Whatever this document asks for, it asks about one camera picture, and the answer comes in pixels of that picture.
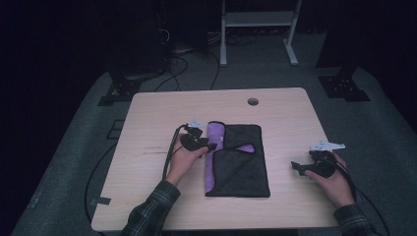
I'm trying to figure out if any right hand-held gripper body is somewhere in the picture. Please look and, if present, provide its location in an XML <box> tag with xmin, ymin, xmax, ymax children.
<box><xmin>303</xmin><ymin>141</ymin><xmax>346</xmax><ymax>179</ymax></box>

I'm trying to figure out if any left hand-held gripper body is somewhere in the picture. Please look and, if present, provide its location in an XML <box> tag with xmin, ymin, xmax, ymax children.
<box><xmin>179</xmin><ymin>119</ymin><xmax>210</xmax><ymax>152</ymax></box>

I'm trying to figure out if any person's left hand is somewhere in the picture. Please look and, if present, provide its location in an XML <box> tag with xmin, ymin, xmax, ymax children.
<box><xmin>164</xmin><ymin>132</ymin><xmax>209</xmax><ymax>188</ymax></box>

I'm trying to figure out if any person's right hand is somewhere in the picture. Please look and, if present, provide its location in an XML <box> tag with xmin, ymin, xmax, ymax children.
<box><xmin>304</xmin><ymin>152</ymin><xmax>357</xmax><ymax>208</ymax></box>

